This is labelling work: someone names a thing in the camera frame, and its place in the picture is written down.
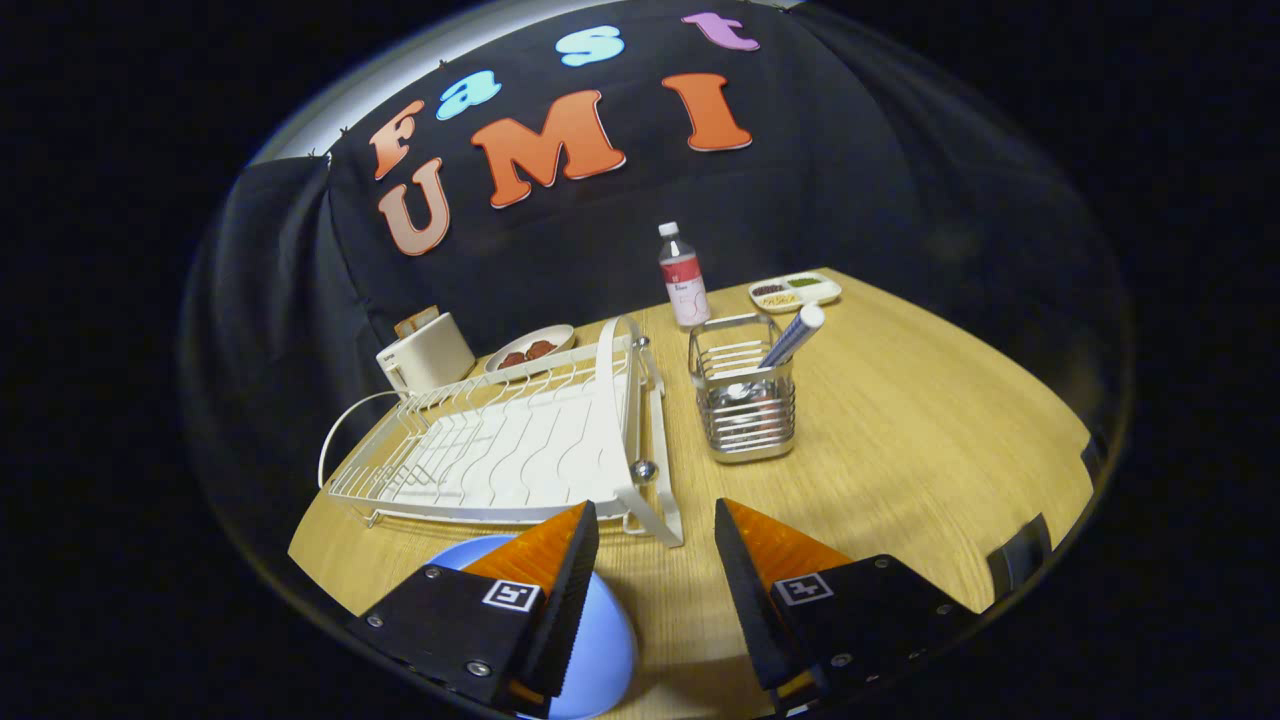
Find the white oval plate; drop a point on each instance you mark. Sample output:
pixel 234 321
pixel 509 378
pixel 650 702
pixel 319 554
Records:
pixel 558 334

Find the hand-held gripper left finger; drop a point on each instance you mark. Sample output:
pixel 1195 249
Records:
pixel 570 620

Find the row of small cloth clips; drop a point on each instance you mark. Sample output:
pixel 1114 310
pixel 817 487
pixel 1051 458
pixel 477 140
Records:
pixel 342 129

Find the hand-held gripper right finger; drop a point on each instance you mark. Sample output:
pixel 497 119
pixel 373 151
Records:
pixel 745 610

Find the white toaster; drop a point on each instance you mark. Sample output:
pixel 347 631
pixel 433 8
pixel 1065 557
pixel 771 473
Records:
pixel 430 360

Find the black table edge clamp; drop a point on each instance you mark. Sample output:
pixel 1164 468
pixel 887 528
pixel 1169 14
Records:
pixel 1094 458
pixel 1020 560

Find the black backdrop cloth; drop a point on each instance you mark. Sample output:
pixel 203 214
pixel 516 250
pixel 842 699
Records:
pixel 850 180

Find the red meat piece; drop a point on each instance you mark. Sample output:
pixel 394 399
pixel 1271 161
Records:
pixel 512 359
pixel 541 349

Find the white divided dish with beans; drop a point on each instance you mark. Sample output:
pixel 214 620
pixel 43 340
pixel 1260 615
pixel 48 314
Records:
pixel 825 292

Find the blue plate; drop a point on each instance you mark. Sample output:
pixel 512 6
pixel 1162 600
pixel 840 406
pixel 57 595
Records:
pixel 605 650

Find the clear bottle with red label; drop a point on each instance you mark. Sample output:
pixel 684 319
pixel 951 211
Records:
pixel 685 290

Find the toasted bread slice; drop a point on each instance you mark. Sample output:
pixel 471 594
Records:
pixel 410 326
pixel 430 314

